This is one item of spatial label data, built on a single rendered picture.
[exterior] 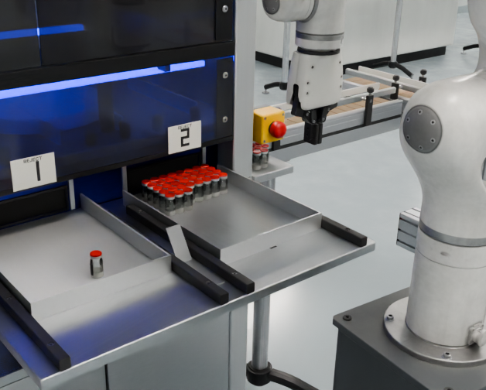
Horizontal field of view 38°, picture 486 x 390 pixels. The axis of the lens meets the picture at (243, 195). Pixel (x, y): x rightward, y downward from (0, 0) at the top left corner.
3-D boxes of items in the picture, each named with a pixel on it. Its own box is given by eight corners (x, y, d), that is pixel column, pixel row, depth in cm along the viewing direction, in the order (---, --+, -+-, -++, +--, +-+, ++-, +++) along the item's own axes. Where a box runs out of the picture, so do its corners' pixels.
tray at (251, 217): (123, 204, 151) (122, 189, 149) (217, 177, 166) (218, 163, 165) (220, 266, 127) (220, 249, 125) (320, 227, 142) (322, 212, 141)
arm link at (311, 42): (321, 24, 126) (320, 41, 128) (285, 29, 121) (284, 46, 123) (356, 32, 121) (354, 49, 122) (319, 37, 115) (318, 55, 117)
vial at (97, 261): (88, 275, 123) (87, 253, 121) (100, 271, 124) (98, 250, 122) (94, 280, 121) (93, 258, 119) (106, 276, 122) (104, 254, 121)
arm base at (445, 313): (529, 342, 111) (552, 238, 104) (447, 383, 101) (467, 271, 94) (438, 289, 125) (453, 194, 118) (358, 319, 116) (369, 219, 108)
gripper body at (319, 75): (324, 36, 127) (320, 96, 132) (282, 42, 121) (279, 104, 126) (354, 43, 122) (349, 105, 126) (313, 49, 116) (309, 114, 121)
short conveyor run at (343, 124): (228, 179, 175) (229, 119, 168) (192, 162, 186) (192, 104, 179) (404, 130, 215) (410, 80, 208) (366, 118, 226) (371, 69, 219)
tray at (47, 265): (-42, 241, 133) (-44, 225, 132) (82, 208, 149) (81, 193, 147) (32, 322, 109) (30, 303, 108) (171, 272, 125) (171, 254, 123)
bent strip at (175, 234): (165, 256, 130) (165, 227, 128) (179, 251, 132) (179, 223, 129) (210, 288, 120) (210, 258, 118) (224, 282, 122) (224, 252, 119)
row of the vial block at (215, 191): (156, 210, 148) (156, 190, 146) (223, 190, 159) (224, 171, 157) (162, 213, 146) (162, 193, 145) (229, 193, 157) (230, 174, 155)
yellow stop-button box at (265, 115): (242, 137, 169) (243, 108, 166) (265, 131, 173) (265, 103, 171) (262, 145, 164) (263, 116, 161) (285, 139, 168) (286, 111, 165)
